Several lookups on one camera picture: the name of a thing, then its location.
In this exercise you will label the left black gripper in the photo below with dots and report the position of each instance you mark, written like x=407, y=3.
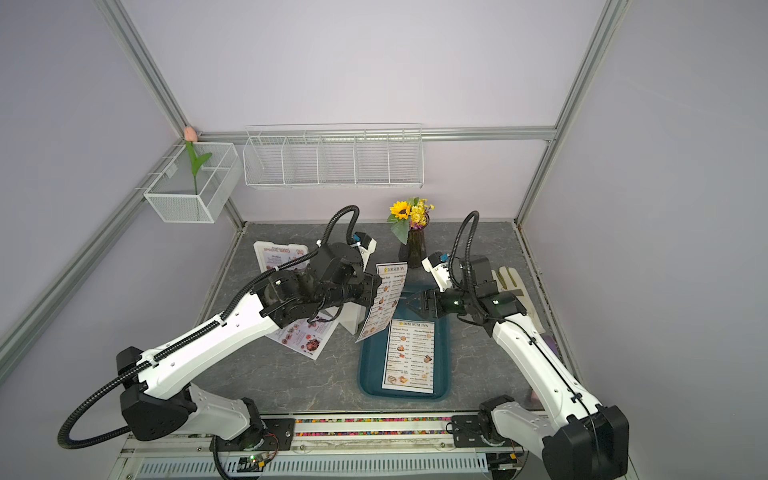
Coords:
x=371, y=283

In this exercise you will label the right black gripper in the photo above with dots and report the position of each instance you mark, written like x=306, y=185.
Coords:
x=432, y=296

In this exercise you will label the white menu holder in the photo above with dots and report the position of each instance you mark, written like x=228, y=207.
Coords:
x=353, y=314
x=258, y=245

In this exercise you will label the yellow food menu sheet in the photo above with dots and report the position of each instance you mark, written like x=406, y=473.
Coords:
x=410, y=357
x=393, y=276

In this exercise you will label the red special menu sheet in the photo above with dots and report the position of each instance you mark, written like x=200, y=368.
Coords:
x=307, y=337

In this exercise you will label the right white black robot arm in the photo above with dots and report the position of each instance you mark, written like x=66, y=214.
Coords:
x=578, y=437

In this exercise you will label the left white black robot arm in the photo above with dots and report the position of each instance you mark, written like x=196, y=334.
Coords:
x=158, y=395

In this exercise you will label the red menu in left holder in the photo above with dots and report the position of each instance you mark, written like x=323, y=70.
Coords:
x=278, y=255

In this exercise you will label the dark glass flower vase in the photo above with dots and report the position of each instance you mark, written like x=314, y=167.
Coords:
x=414, y=250

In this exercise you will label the sunflower bouquet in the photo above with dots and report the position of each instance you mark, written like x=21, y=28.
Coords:
x=409, y=215

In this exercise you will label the beige work glove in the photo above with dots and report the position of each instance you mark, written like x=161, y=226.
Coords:
x=508, y=279

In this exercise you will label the pink artificial tulip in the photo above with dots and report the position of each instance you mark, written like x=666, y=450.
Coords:
x=196, y=161

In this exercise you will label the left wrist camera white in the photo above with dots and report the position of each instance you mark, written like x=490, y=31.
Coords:
x=366, y=245

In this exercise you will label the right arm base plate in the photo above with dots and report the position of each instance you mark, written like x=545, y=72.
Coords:
x=472, y=431

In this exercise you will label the white wire wall shelf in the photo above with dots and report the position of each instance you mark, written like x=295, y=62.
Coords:
x=334, y=155

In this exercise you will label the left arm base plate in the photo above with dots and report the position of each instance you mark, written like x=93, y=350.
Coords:
x=275, y=434

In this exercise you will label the white mesh wall basket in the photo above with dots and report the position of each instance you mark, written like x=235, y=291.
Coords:
x=171, y=193

